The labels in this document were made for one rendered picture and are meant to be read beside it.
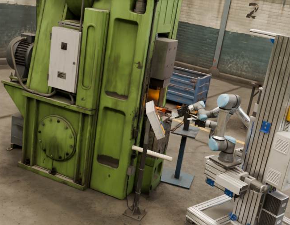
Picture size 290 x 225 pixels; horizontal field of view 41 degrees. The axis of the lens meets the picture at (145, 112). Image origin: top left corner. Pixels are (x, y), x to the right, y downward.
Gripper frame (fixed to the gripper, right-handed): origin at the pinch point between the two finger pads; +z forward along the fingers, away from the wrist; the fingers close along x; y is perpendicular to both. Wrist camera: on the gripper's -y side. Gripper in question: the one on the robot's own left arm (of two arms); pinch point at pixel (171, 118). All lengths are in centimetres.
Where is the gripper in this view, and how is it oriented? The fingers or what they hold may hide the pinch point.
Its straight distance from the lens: 382.6
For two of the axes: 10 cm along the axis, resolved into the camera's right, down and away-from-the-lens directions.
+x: 0.2, 3.1, -9.5
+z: -9.3, 3.6, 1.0
